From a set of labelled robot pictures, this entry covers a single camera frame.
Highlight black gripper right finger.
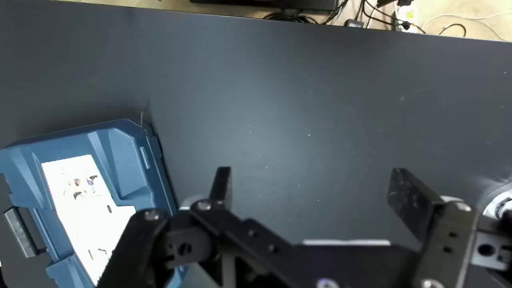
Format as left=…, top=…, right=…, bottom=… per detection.
left=386, top=166, right=481, bottom=288

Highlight blue plastic case white label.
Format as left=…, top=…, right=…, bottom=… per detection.
left=0, top=117, right=183, bottom=288

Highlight black tangled cables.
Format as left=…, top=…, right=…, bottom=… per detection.
left=263, top=0, right=471, bottom=38

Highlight black monitor base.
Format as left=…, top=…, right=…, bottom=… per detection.
left=190, top=0, right=343, bottom=13

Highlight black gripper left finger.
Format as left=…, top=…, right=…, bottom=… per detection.
left=191, top=165, right=302, bottom=269

